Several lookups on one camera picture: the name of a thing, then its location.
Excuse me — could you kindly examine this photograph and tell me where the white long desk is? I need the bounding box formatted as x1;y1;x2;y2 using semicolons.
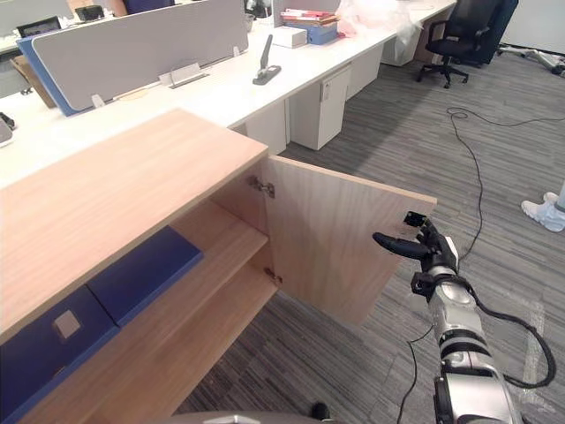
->
0;0;458;190

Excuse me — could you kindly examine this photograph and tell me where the grey desk divider panel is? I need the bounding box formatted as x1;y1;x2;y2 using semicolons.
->
31;0;250;111

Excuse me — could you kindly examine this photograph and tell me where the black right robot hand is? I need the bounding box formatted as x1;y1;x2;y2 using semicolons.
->
373;218;460;274

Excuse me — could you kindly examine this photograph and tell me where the black floor cable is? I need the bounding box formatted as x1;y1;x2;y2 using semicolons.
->
395;107;565;424

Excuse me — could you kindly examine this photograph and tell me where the blue file box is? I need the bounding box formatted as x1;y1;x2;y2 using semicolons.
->
286;20;340;46

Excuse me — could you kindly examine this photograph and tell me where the person's foot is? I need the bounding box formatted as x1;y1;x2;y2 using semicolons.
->
520;191;565;233

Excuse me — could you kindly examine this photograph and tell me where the white metal floor stand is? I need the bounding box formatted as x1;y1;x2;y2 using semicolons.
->
497;43;565;79

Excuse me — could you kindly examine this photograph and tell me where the stack of red papers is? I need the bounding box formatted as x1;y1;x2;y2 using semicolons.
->
280;8;340;28

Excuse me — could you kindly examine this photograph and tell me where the wooden office cabinet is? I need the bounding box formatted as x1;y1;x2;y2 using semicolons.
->
0;107;438;424

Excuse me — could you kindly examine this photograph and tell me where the black office chair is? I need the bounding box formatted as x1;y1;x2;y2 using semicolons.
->
416;0;520;89

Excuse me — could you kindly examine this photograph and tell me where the blue folder with label pocket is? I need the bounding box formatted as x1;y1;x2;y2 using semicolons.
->
0;284;121;424

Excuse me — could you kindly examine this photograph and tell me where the wooden cabinet door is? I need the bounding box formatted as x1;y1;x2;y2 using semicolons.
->
264;155;438;327

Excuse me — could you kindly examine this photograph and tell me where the clear plastic bag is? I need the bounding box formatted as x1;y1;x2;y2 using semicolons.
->
336;0;426;46

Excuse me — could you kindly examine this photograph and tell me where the white drawer pedestal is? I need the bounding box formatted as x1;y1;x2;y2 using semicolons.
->
289;63;353;151

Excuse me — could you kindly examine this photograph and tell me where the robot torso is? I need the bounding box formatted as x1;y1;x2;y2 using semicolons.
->
169;401;332;424

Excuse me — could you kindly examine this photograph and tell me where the blue desk divider panel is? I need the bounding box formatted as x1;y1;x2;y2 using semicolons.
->
16;36;80;117

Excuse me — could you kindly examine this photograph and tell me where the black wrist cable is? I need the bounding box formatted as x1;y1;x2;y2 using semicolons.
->
463;282;557;390

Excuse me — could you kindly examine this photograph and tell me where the white box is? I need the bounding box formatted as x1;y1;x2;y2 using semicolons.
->
272;26;308;49

